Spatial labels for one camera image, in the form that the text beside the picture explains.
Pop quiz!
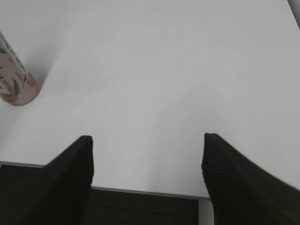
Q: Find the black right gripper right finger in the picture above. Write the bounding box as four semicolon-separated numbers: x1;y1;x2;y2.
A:
202;133;300;225

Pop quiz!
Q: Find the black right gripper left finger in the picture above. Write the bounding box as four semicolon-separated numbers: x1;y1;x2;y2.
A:
0;135;94;225

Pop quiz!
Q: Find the peach oolong tea bottle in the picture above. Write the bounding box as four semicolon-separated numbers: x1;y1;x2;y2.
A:
0;33;39;106

